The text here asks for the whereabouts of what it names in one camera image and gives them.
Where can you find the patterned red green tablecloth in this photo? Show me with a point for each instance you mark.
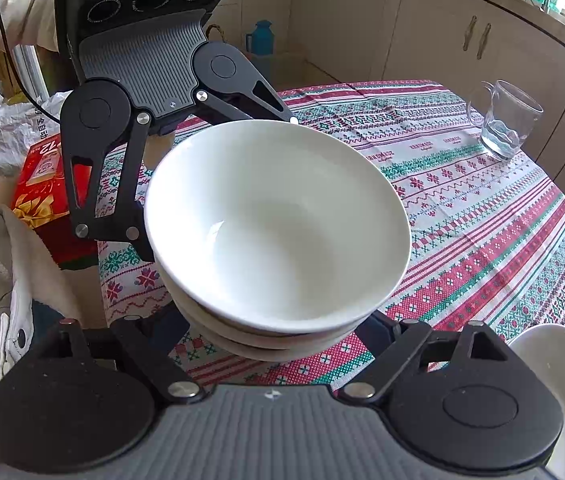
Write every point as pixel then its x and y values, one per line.
pixel 462 220

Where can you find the white jacket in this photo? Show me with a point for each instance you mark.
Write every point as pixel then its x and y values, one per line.
pixel 7 285

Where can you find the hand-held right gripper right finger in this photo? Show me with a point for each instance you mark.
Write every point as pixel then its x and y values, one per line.
pixel 387 340

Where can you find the clear glass mug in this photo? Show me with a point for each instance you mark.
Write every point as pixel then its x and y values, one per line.
pixel 507 125

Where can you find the blue thermos jug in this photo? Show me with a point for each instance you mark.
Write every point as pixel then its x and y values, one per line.
pixel 261 37

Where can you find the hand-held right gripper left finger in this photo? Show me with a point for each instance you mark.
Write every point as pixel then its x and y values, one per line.
pixel 147 342

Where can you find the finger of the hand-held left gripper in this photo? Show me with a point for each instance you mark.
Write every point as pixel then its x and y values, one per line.
pixel 132 200
pixel 232 107

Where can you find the white kitchen cabinets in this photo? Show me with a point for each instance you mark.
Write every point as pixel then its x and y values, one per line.
pixel 412 35

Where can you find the red cardboard box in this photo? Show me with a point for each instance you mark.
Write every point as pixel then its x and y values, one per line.
pixel 47 195

